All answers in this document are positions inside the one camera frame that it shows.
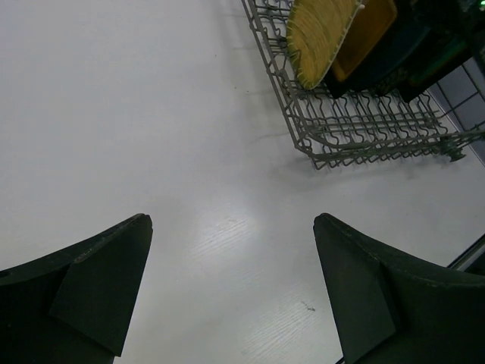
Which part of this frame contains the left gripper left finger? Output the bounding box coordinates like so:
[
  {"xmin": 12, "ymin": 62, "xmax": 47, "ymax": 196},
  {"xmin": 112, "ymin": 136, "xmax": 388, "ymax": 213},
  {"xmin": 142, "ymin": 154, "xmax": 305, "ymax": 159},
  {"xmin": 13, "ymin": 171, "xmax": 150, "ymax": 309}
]
[{"xmin": 1, "ymin": 214, "xmax": 153, "ymax": 363}]

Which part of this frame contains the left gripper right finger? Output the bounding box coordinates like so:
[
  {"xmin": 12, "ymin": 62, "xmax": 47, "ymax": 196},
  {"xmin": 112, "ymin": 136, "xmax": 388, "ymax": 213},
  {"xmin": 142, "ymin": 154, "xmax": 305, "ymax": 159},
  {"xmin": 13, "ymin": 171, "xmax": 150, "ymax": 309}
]
[{"xmin": 313, "ymin": 213, "xmax": 484, "ymax": 363}]

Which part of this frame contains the black floral square plate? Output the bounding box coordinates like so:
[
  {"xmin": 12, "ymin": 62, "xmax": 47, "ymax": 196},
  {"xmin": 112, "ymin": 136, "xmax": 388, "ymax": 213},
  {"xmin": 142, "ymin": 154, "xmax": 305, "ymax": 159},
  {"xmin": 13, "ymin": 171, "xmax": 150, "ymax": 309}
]
[{"xmin": 372, "ymin": 64, "xmax": 411, "ymax": 96}]

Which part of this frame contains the teal square plate black rim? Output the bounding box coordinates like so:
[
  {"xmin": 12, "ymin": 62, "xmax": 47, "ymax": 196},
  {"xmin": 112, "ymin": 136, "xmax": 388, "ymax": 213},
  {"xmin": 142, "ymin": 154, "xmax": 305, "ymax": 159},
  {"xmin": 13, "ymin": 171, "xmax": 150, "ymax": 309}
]
[{"xmin": 397, "ymin": 31, "xmax": 471, "ymax": 102}]

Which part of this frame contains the dark teal blue plate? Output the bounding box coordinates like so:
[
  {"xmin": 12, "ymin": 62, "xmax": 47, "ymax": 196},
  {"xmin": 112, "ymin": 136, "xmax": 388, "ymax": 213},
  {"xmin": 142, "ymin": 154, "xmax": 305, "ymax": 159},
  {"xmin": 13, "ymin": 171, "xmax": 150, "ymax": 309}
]
[{"xmin": 351, "ymin": 1, "xmax": 430, "ymax": 91}]

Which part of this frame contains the yellow green striped plate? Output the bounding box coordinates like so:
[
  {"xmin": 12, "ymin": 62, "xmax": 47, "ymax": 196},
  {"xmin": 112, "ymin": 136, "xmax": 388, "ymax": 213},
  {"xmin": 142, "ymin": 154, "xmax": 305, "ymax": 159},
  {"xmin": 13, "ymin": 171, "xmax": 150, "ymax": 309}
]
[{"xmin": 286, "ymin": 0, "xmax": 364, "ymax": 90}]

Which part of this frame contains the amber square plate black rim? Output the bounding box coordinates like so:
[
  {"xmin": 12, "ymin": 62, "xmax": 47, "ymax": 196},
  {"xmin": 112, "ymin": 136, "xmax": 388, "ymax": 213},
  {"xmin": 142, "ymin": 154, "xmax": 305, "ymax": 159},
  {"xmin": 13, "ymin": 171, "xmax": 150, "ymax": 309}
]
[{"xmin": 324, "ymin": 0, "xmax": 397, "ymax": 99}]

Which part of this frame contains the grey wire dish rack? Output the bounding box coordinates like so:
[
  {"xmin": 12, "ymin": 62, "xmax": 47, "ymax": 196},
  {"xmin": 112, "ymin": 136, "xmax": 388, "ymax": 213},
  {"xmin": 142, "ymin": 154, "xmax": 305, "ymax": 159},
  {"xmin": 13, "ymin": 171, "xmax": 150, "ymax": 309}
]
[{"xmin": 243, "ymin": 1, "xmax": 484, "ymax": 169}]

